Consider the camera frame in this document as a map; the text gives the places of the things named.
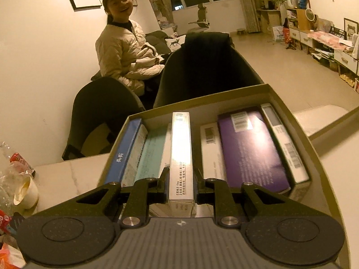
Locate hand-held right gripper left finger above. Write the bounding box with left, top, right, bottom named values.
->
left=63, top=167, right=170, bottom=228

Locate white marble desktop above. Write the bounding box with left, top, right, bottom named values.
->
left=26, top=104, right=352, bottom=212

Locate olive cardboard box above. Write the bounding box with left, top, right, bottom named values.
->
left=97, top=83, right=351, bottom=269

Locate round mirror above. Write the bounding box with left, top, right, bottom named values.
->
left=304, top=8, right=316, bottom=32

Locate olive cardboard box lid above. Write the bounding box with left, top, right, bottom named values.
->
left=307, top=108, right=359, bottom=269

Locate teal and white box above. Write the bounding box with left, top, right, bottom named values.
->
left=132, top=123, right=173, bottom=182

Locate silver white box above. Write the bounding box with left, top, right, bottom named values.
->
left=169, top=112, right=196, bottom=218

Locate purple box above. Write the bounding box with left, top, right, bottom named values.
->
left=217, top=106, right=291, bottom=194

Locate white barcode box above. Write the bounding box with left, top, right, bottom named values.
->
left=200, top=122, right=228, bottom=182

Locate long blue box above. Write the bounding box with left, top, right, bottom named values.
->
left=104, top=118, right=149, bottom=187

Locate wooden shelf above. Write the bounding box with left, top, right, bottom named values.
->
left=256, top=7, right=287, bottom=34

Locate small framed picture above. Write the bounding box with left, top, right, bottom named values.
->
left=344, top=17, right=359, bottom=38

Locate red drink can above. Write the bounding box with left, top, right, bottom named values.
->
left=10, top=152, right=36, bottom=179

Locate white low cabinet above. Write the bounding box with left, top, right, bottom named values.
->
left=288, top=26, right=359, bottom=76

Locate cluttered bookshelf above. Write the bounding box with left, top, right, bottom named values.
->
left=135, top=0, right=175, bottom=30

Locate white box with grey panel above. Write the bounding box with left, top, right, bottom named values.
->
left=260, top=103, right=311, bottom=185

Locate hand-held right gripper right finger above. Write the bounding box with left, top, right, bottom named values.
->
left=193, top=168, right=299, bottom=228

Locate orange snack packet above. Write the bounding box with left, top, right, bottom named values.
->
left=0, top=242, right=27, bottom=269

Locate white paper cup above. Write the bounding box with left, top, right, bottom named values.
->
left=13, top=174, right=39, bottom=210

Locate deer print pillow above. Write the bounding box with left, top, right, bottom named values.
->
left=165, top=35, right=187, bottom=53

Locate dark green armchair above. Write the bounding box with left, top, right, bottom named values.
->
left=62, top=76, right=147, bottom=161
left=153, top=32, right=265, bottom=109

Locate red bag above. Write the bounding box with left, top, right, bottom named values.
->
left=283, top=27, right=294, bottom=45

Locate brown cardboard box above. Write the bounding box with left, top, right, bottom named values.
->
left=296, top=8, right=312, bottom=31

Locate pink cloth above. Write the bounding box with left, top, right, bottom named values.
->
left=307, top=30, right=354, bottom=51

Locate curtain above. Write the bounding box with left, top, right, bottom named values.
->
left=233, top=0, right=261, bottom=33

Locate grey green sofa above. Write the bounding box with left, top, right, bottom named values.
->
left=144, top=29, right=187, bottom=56

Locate white cardboard box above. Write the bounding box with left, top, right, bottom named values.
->
left=272, top=26, right=286, bottom=42

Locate grey office chair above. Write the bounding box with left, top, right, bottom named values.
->
left=186, top=3, right=210, bottom=34

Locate red snack packet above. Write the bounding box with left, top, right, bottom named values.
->
left=0, top=210, right=18, bottom=236

